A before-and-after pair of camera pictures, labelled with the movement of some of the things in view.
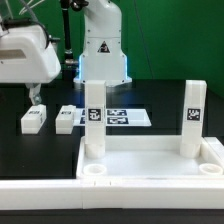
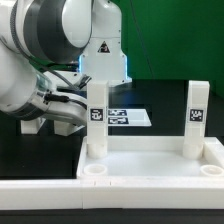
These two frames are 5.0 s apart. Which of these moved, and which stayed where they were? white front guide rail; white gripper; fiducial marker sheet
Moved: white gripper
Stayed: white front guide rail; fiducial marker sheet
